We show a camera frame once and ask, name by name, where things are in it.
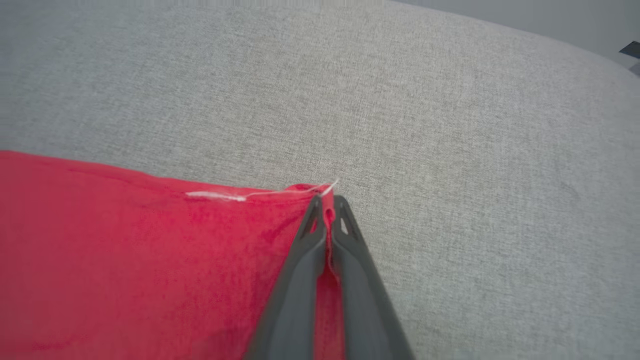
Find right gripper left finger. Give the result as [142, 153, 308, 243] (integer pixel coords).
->
[244, 195, 329, 360]

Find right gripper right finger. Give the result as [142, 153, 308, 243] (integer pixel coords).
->
[327, 195, 416, 360]

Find red and white shirt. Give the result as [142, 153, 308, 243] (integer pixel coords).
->
[0, 150, 348, 360]

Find grey fabric sofa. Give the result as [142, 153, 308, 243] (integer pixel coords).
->
[0, 0, 640, 360]

